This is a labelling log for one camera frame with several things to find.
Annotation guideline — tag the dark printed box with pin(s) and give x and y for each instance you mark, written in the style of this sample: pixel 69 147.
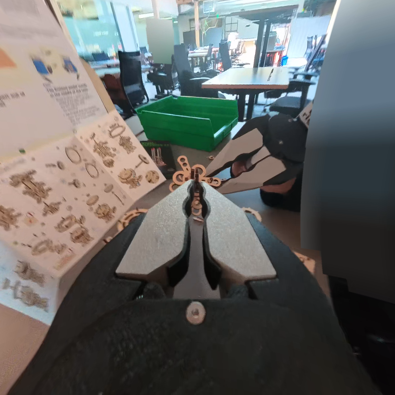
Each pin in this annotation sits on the dark printed box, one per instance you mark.
pixel 160 157

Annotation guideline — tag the cardboard sheet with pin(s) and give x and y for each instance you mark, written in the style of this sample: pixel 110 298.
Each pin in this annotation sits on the cardboard sheet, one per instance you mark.
pixel 98 86

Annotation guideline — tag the folded assembly instruction sheet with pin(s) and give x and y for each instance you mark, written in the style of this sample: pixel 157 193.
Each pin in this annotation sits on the folded assembly instruction sheet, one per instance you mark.
pixel 61 185

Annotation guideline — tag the wooden gear shaft model assembly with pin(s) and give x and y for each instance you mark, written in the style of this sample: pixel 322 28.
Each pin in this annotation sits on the wooden gear shaft model assembly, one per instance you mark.
pixel 182 177

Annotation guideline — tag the large green plastic bin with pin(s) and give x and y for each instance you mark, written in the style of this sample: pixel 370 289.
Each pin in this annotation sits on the large green plastic bin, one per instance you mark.
pixel 185 123

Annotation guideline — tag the round wooden frame part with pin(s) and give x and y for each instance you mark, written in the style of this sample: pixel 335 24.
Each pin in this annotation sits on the round wooden frame part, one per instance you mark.
pixel 131 216

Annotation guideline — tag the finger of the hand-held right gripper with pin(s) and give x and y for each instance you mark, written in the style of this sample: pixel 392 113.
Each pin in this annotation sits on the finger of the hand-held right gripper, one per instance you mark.
pixel 240 145
pixel 265 169

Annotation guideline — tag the person's right hand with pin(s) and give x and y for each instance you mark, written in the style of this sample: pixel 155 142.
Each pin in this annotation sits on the person's right hand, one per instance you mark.
pixel 239 169

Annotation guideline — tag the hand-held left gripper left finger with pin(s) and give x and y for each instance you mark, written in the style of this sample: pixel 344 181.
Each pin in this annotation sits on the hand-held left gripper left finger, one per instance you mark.
pixel 154 240

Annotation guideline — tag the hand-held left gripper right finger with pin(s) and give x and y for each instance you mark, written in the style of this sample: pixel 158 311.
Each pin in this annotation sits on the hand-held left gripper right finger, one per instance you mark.
pixel 237 240

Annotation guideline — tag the black office chair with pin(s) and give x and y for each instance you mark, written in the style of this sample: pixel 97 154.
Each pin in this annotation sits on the black office chair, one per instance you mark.
pixel 132 80
pixel 290 101
pixel 191 80

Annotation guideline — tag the wooden top table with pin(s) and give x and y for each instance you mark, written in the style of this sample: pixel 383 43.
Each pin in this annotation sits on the wooden top table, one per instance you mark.
pixel 247 78

